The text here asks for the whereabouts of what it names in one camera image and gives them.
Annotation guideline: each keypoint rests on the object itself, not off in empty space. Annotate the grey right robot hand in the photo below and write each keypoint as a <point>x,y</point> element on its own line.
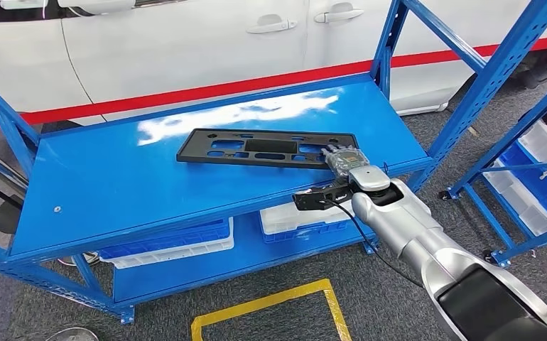
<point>346,160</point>

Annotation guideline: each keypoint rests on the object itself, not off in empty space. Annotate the black license plate frame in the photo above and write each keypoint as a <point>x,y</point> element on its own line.
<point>193,153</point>

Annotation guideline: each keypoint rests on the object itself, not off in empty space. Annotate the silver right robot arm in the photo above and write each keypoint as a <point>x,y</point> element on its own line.
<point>396,221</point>

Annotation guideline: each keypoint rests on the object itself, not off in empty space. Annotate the blue wheeled shelf rack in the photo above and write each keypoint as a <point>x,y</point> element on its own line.
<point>490,154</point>

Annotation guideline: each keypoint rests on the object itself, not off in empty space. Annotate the large blue metal shelf rack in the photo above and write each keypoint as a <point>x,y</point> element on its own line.
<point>113,188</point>

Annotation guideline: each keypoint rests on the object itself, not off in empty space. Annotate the white plastic crate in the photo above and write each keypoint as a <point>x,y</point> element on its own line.
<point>174,254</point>
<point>544,146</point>
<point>292,219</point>
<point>520,207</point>

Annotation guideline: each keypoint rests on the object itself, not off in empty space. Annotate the blue plastic crate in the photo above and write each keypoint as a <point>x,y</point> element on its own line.
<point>534,183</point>
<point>170,240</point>
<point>301,233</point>

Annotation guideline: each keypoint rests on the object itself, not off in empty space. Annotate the yellow floor tape square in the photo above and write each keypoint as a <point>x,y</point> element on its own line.
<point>264,298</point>

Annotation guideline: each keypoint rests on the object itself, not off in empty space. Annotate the white car with red stripe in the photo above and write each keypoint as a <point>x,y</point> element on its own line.
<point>160,56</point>

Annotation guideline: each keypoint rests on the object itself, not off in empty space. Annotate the chrome stanchion with round base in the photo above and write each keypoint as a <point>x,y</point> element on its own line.
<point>71,335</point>
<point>78,259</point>

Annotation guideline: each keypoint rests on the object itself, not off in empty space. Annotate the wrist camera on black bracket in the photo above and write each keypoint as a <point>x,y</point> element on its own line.
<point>311,200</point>

